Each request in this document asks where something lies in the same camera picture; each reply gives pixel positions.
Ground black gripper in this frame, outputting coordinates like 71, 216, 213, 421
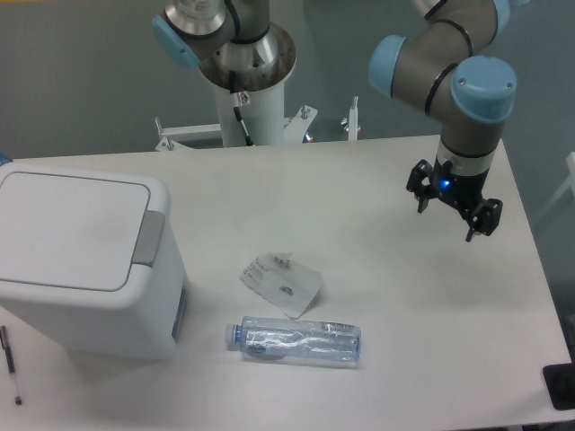
406, 159, 503, 242

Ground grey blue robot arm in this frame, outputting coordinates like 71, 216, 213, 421
152, 1, 517, 237

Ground white trash can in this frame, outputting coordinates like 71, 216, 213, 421
1, 162, 188, 360

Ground white trash can lid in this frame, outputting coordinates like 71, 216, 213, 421
1, 172, 149, 292

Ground black device at table edge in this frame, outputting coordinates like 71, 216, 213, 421
543, 363, 574, 411

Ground clear empty plastic bottle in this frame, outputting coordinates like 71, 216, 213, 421
225, 316, 362, 365

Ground blue object at left edge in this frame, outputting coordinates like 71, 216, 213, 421
0, 153, 12, 165

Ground black pen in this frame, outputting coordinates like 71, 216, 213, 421
1, 325, 22, 406

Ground white frame at right edge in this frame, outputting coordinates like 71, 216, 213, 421
533, 152, 574, 234

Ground white pedestal base frame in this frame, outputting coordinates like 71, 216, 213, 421
155, 96, 361, 152

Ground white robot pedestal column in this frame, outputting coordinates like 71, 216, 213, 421
198, 22, 298, 148

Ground black cable on pedestal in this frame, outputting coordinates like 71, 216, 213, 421
227, 69, 256, 148

